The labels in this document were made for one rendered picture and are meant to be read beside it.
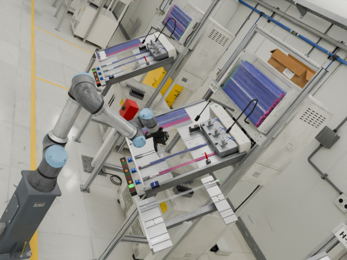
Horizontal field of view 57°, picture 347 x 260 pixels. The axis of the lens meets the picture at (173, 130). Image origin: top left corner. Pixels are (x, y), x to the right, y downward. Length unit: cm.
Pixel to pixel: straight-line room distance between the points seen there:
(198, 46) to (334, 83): 149
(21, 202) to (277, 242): 260
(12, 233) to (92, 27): 485
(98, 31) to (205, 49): 344
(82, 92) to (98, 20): 480
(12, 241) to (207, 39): 239
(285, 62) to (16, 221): 211
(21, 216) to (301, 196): 264
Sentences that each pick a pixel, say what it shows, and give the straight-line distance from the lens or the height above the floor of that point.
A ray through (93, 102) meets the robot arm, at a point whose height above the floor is 114.
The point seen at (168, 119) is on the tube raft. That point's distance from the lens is 248.
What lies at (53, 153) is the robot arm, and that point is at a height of 77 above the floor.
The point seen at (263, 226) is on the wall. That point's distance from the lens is 381.
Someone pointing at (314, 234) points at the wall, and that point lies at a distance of 349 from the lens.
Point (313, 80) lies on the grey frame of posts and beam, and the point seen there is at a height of 181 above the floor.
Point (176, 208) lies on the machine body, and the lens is 229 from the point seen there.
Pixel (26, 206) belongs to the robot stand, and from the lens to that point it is 196.
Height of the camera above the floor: 182
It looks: 21 degrees down
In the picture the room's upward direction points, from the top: 35 degrees clockwise
